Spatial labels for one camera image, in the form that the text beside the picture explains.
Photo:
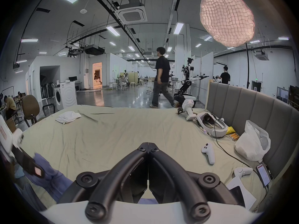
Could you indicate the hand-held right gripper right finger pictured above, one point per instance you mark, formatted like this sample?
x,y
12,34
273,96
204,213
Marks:
x,y
184,183

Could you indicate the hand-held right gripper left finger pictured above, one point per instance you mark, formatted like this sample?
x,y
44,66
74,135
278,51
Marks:
x,y
109,183

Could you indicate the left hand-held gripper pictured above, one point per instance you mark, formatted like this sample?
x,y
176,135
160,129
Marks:
x,y
7,136

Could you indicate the blue garment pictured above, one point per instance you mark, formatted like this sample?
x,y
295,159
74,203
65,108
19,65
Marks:
x,y
50,176

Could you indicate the white hand controller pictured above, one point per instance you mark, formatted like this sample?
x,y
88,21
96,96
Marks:
x,y
209,153
241,171

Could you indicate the bed with beige sheet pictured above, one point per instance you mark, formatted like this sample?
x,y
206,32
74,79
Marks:
x,y
116,134

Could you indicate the black card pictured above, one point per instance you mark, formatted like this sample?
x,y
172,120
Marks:
x,y
238,195

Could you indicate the brown office chair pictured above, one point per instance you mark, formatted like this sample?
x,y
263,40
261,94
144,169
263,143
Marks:
x,y
30,107

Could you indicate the white crumpled cloth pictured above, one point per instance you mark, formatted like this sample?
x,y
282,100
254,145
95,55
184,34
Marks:
x,y
67,117

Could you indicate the white headset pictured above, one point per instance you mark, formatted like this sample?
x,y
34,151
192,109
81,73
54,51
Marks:
x,y
217,131

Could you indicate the white paper sheet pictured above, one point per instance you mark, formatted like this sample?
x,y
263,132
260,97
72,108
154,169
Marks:
x,y
250,198

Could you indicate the orange snack packet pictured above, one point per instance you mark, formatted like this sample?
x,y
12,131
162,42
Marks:
x,y
234,137

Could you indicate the yellow packet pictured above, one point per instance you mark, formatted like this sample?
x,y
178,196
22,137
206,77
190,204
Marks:
x,y
230,130

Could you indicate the white washing machine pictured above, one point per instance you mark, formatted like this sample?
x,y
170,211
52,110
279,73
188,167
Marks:
x,y
66,97

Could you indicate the spare white hand-held gripper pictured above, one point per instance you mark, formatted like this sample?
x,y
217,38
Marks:
x,y
188,106

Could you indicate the white plastic bag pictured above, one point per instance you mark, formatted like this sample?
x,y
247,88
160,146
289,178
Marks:
x,y
253,143

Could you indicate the black phone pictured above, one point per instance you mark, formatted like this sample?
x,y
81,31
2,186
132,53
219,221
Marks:
x,y
264,174

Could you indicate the grey padded headboard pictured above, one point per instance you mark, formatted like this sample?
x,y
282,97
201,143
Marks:
x,y
245,106

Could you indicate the white humanoid robot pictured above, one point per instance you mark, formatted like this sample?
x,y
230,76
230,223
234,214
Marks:
x,y
186,84

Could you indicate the table with white stools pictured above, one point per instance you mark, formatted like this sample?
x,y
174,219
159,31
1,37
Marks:
x,y
122,80

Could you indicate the floor lamp with round shade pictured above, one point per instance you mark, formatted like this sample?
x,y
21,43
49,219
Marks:
x,y
226,17

